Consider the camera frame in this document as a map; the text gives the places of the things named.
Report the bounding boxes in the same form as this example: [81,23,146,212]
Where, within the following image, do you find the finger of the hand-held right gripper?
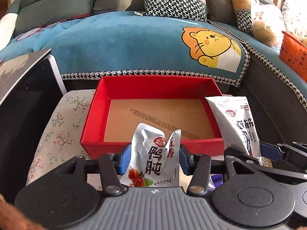
[260,141,307,163]
[260,163,307,185]

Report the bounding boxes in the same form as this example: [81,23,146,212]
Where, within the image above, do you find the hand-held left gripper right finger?
[179,144,263,196]

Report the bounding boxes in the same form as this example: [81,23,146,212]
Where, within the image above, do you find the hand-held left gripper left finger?
[49,144,133,196]

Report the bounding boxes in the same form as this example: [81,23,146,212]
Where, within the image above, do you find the silver packet with food picture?
[119,123,182,188]

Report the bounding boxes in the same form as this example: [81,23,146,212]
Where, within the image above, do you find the purple snack packet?
[208,173,225,191]

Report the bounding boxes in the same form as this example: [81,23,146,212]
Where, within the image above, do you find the white packet with black lettering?
[205,96,262,159]

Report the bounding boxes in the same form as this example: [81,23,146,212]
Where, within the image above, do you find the red cardboard box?
[80,75,225,160]

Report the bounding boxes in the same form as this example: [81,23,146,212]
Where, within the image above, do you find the grey sofa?
[0,0,307,154]

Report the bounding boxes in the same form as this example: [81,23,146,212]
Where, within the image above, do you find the floral cloth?
[26,89,120,191]

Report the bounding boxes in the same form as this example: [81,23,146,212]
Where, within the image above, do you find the teal houndstooth trim sofa cover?
[207,19,307,106]

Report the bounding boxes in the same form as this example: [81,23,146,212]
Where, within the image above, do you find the orange plastic basket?
[279,31,307,83]

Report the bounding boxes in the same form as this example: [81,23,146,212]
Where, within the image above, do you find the black device with silver edge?
[0,48,68,198]

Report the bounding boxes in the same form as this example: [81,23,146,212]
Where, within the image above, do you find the blue lion print blanket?
[0,11,250,88]

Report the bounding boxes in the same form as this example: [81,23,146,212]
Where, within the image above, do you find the white plastic bag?
[250,0,286,48]

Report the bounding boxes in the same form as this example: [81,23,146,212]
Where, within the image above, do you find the small orange houndstooth pillow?
[230,0,255,33]

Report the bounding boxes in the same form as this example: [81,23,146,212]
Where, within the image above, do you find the floral fabric bundle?
[281,0,307,42]

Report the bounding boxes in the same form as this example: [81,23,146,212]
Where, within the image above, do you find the large green sofa cushion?
[14,0,96,38]

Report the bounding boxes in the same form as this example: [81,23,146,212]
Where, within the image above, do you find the white cloth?
[0,13,19,52]

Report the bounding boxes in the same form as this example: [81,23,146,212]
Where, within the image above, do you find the red handled badminton racket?
[14,13,92,42]

